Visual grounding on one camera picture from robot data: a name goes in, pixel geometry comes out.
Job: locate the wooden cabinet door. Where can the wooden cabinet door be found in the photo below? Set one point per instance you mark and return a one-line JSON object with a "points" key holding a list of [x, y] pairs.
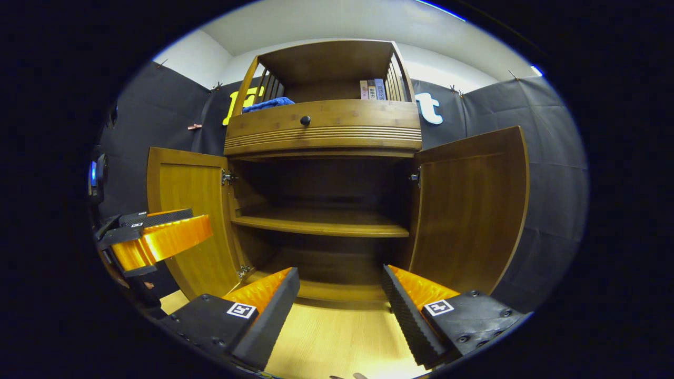
{"points": [[468, 210], [184, 179]]}

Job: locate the wooden cabinet drawer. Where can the wooden cabinet drawer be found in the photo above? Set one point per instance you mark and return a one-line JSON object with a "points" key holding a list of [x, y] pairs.
{"points": [[358, 118]]}

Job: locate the tan book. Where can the tan book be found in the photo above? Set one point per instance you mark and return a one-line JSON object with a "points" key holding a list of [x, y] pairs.
{"points": [[371, 90]]}

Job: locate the black binder clip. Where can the black binder clip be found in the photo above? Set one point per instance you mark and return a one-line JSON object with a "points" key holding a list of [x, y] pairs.
{"points": [[455, 90], [216, 87], [512, 75]]}

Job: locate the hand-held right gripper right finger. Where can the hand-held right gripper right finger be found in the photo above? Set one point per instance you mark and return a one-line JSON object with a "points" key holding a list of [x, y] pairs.
{"points": [[408, 321]]}

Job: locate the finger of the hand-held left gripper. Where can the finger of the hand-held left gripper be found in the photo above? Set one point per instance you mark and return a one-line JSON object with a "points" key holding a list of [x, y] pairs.
{"points": [[168, 217], [158, 239]]}

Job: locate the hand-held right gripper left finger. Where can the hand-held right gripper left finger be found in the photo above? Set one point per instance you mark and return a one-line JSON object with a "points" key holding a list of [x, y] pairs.
{"points": [[271, 321]]}

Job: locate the pale blue book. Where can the pale blue book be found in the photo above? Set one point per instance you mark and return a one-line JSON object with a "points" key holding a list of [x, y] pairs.
{"points": [[379, 89]]}

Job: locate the metal door hinge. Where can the metal door hinge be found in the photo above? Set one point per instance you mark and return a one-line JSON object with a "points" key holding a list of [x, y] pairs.
{"points": [[228, 177], [416, 176], [243, 271]]}

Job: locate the black round drawer knob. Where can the black round drawer knob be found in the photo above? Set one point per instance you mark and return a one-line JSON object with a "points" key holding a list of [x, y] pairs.
{"points": [[305, 120]]}

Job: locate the wooden double-door shoe cabinet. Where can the wooden double-door shoe cabinet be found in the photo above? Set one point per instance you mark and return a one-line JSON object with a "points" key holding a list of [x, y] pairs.
{"points": [[326, 63]]}

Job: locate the wooden inner shelf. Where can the wooden inner shelf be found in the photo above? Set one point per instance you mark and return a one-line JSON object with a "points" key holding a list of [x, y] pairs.
{"points": [[326, 223]]}

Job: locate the blue folded towel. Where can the blue folded towel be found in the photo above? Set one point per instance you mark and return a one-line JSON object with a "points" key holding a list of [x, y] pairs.
{"points": [[268, 103]]}

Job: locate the pink book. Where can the pink book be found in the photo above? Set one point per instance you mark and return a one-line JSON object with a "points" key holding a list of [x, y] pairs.
{"points": [[363, 89]]}

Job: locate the black backdrop cloth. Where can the black backdrop cloth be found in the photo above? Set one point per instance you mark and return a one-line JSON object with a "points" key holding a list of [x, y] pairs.
{"points": [[547, 184]]}

